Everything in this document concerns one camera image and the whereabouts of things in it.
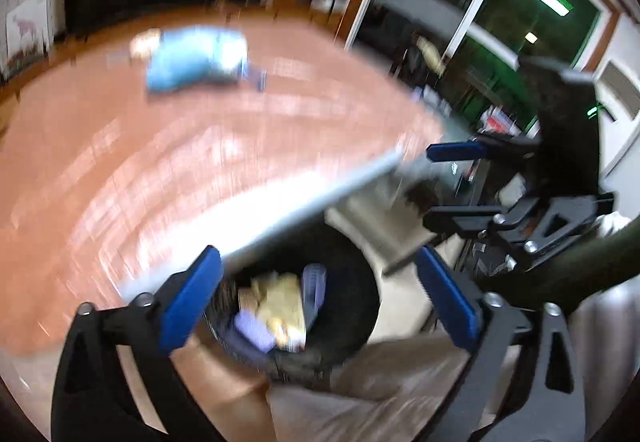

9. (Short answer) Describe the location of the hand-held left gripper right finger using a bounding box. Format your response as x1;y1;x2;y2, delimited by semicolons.
415;246;586;442

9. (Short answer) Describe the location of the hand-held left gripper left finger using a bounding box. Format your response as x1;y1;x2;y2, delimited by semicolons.
50;246;223;442

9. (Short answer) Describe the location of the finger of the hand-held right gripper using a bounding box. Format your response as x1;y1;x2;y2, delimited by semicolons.
426;133;543;163
422;193;617;269

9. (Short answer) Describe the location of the yellow paper bag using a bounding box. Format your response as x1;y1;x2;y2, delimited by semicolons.
240;272;308;353

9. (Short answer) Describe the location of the black trash bin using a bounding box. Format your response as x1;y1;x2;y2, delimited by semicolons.
202;222;381;383

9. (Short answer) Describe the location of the person's right forearm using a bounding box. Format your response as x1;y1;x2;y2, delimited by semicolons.
472;217;640;317

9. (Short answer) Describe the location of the speckled cloth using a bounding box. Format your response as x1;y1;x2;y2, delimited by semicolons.
417;36;446;72

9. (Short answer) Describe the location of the large window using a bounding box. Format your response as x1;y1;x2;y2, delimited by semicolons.
350;0;621;133

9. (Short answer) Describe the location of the person's beige trouser leg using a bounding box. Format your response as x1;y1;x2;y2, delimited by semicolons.
267;332;521;442

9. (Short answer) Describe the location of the blue face mask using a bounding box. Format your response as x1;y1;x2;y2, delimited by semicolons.
145;28;223;95

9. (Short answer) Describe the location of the light blue drawstring pouch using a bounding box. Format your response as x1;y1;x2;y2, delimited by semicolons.
210;32;268;90

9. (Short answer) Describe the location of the deer wall poster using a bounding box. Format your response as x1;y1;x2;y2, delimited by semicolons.
5;0;53;72

